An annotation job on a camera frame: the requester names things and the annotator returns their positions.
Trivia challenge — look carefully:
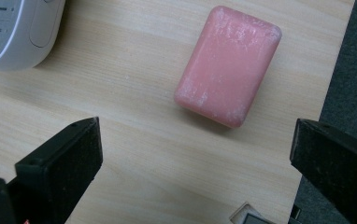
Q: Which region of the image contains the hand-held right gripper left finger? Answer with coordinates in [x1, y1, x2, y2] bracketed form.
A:
[7, 116, 104, 224]

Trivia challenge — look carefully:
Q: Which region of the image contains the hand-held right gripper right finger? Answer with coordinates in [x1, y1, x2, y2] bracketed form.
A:
[290, 118, 357, 224]

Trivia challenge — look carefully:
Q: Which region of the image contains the pink soap bar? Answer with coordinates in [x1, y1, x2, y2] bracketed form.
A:
[173, 5, 283, 129]

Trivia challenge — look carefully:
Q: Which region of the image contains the small grey square device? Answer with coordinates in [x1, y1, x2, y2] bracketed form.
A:
[229, 202, 278, 224]

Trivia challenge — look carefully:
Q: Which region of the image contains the white power strip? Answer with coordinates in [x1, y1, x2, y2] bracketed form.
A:
[0, 0, 66, 71]

